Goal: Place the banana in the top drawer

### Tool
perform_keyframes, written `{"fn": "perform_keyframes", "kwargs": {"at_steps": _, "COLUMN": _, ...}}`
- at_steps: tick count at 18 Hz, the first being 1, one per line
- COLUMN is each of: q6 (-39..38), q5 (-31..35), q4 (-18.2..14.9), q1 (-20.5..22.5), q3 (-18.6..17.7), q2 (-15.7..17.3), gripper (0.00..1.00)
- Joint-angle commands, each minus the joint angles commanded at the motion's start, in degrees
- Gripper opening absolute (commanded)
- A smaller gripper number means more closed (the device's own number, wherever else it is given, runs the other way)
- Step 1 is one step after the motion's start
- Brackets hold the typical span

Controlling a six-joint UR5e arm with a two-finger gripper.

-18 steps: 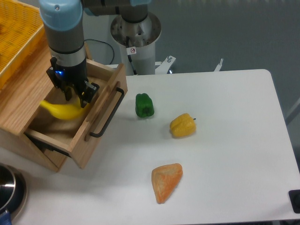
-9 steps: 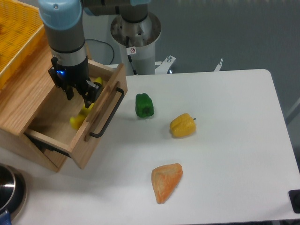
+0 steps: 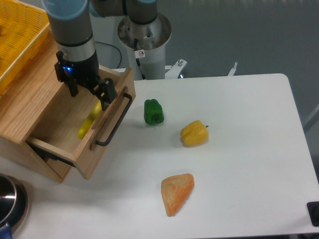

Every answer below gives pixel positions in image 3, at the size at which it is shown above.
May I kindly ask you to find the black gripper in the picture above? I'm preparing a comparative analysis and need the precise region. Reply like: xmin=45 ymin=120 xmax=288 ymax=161
xmin=54 ymin=51 xmax=117 ymax=111

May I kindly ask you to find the yellow toy banana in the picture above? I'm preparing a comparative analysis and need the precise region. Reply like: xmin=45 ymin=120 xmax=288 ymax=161
xmin=77 ymin=102 xmax=102 ymax=139

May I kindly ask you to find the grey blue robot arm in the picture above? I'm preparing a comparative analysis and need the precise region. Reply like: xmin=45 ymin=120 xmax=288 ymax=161
xmin=42 ymin=0 xmax=158 ymax=110

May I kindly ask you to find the open wooden top drawer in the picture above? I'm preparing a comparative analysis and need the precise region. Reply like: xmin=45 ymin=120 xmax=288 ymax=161
xmin=26 ymin=66 xmax=136 ymax=180

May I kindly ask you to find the wooden drawer cabinet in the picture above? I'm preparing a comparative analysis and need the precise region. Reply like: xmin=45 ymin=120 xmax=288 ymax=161
xmin=0 ymin=34 xmax=66 ymax=182

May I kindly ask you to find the green toy bell pepper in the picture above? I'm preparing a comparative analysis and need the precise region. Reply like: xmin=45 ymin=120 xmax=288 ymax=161
xmin=144 ymin=99 xmax=164 ymax=125

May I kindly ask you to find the yellow plastic basket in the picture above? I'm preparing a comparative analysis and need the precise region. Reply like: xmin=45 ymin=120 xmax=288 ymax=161
xmin=0 ymin=0 xmax=49 ymax=93

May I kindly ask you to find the yellow toy bell pepper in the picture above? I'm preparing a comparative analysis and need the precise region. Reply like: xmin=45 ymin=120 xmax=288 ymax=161
xmin=180 ymin=120 xmax=209 ymax=146

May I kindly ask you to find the orange toy bread wedge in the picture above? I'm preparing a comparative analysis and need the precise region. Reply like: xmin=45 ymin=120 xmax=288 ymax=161
xmin=161 ymin=173 xmax=194 ymax=217

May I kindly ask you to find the steel pot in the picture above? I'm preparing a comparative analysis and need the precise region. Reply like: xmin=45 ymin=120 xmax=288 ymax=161
xmin=0 ymin=173 xmax=29 ymax=234

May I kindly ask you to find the black corner table clamp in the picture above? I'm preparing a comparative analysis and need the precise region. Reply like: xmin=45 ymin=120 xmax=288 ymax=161
xmin=307 ymin=201 xmax=319 ymax=227

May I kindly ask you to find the black drawer handle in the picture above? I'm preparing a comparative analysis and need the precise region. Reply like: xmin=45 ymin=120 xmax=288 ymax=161
xmin=95 ymin=92 xmax=133 ymax=146

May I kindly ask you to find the black cable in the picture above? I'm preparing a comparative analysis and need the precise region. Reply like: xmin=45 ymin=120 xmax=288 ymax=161
xmin=94 ymin=40 xmax=122 ymax=69

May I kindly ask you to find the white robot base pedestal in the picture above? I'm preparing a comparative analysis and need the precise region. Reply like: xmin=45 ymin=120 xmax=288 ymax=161
xmin=118 ymin=13 xmax=171 ymax=80

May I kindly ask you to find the blue pot handle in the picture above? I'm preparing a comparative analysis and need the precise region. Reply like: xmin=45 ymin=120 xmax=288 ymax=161
xmin=0 ymin=222 xmax=13 ymax=239

